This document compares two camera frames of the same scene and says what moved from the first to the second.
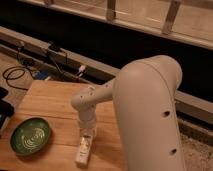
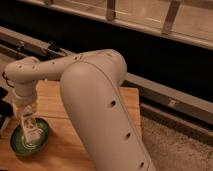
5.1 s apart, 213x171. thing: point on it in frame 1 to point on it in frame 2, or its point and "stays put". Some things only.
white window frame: (188, 21) stays put
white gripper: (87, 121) to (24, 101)
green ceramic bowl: (30, 136) stays put
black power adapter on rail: (54, 46) stays put
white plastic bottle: (84, 147) to (30, 128)
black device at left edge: (6, 108) stays put
